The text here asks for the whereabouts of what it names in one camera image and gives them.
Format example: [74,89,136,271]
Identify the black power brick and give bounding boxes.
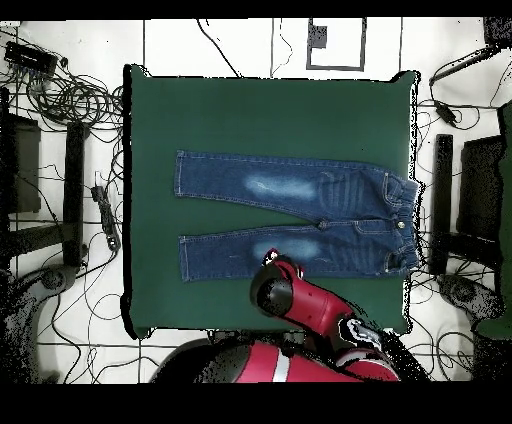
[433,99,460,128]

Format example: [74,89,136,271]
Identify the long black floor cable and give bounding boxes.
[194,18,244,78]

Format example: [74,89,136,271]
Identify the small grey square patch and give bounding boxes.
[309,25,329,50]

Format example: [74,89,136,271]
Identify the black round stand base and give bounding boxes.
[37,264,78,292]
[436,273,502,319]

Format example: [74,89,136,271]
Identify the black corner box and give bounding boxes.
[482,16,512,50]

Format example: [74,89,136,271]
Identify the black power strip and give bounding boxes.
[90,184,122,252]

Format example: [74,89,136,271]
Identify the dark green table cloth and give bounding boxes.
[121,63,421,340]

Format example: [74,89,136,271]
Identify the tangle of black cables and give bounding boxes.
[26,69,125,130]

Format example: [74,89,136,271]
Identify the grey square floor frame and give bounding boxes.
[306,17,367,72]

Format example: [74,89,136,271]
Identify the blue denim jeans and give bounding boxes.
[173,149,421,283]

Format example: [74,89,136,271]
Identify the black rod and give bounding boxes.
[428,45,498,86]

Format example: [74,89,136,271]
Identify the dark flat panel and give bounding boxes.
[0,113,42,215]
[456,134,506,242]

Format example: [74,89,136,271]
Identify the black stand leg bar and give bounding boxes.
[62,121,88,268]
[430,133,455,276]

